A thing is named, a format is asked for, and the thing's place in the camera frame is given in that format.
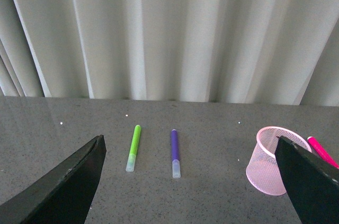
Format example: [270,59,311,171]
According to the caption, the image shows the white pleated curtain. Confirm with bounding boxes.
[1,0,338,106]

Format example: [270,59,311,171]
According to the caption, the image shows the pink mesh cup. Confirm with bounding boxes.
[246,126,311,196]

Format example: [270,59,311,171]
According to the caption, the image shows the purple marker pen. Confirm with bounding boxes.
[171,129,181,178]

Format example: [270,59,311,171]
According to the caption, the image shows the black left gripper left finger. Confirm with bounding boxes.
[1,135,106,223]

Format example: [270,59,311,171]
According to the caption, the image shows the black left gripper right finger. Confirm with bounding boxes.
[275,136,338,223]

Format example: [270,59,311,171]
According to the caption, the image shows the green marker pen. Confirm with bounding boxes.
[126,125,141,172]

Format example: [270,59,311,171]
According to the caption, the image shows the pink marker pen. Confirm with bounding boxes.
[307,136,339,169]

